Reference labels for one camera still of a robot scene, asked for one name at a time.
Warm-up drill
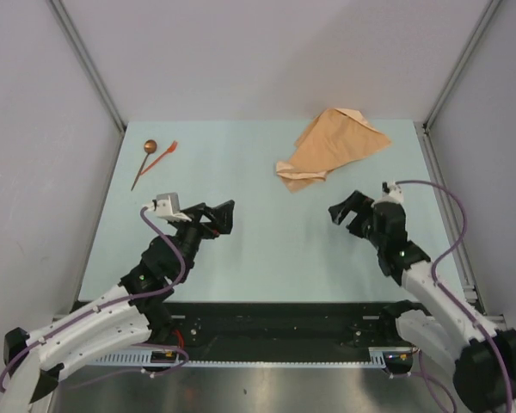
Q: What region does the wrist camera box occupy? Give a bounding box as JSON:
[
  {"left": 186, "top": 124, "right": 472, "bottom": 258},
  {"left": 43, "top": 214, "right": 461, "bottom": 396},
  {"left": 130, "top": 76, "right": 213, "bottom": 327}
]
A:
[
  {"left": 143, "top": 193, "right": 189, "bottom": 222},
  {"left": 379, "top": 182, "right": 404, "bottom": 204}
]

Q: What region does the orange cloth napkin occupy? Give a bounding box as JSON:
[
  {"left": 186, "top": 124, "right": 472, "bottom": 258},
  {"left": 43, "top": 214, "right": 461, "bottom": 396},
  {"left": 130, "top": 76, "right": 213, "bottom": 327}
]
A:
[{"left": 275, "top": 108, "right": 391, "bottom": 193}]

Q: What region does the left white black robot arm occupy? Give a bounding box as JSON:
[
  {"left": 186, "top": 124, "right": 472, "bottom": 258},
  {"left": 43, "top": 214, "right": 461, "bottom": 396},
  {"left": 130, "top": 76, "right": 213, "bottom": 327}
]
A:
[{"left": 0, "top": 193, "right": 235, "bottom": 412}]

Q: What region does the copper spoon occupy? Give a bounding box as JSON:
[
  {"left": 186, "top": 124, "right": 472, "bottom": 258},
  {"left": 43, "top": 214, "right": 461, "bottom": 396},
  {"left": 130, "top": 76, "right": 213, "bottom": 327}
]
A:
[{"left": 131, "top": 139, "right": 157, "bottom": 191}]

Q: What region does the aluminium frame post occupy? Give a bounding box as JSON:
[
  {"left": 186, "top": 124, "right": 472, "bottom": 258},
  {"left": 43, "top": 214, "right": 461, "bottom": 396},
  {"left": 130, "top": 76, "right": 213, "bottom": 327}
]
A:
[
  {"left": 46, "top": 0, "right": 127, "bottom": 133},
  {"left": 423, "top": 0, "right": 504, "bottom": 130}
]

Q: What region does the slotted cable duct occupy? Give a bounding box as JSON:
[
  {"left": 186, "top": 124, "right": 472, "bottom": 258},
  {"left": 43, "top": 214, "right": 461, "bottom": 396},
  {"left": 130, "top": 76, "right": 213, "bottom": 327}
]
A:
[{"left": 86, "top": 348, "right": 416, "bottom": 369}]

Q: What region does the left aluminium frame post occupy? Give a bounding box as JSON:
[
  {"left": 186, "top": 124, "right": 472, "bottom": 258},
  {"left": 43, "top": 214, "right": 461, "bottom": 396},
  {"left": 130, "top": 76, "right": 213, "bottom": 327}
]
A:
[{"left": 46, "top": 0, "right": 127, "bottom": 133}]

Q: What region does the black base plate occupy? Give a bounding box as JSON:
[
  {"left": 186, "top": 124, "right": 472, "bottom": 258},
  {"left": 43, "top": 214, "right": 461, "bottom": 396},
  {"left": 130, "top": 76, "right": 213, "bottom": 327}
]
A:
[{"left": 148, "top": 300, "right": 418, "bottom": 364}]

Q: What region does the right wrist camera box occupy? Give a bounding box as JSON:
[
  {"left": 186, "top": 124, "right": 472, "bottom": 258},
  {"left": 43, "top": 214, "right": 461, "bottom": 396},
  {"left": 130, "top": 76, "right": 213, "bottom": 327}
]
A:
[{"left": 379, "top": 182, "right": 404, "bottom": 204}]

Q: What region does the right aluminium frame post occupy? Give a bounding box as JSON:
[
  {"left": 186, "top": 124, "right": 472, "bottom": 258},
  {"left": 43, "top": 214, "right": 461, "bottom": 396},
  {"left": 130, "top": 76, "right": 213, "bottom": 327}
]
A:
[{"left": 423, "top": 0, "right": 504, "bottom": 130}]

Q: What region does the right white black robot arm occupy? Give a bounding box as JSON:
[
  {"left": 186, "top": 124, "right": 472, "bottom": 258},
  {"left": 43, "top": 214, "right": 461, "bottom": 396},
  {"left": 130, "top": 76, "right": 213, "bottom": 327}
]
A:
[{"left": 329, "top": 184, "right": 516, "bottom": 412}]

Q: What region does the orange plastic fork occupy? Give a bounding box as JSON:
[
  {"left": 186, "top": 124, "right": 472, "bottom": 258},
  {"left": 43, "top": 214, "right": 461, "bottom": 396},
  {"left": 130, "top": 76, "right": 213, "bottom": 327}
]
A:
[{"left": 141, "top": 140, "right": 178, "bottom": 175}]

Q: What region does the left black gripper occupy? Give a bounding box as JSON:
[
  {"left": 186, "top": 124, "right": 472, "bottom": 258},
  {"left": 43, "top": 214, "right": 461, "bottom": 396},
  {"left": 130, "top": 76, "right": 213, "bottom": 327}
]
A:
[{"left": 171, "top": 200, "right": 233, "bottom": 281}]

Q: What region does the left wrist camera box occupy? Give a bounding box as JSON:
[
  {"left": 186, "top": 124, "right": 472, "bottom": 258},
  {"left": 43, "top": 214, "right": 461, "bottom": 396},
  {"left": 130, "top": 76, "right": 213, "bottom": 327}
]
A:
[{"left": 143, "top": 193, "right": 189, "bottom": 222}]

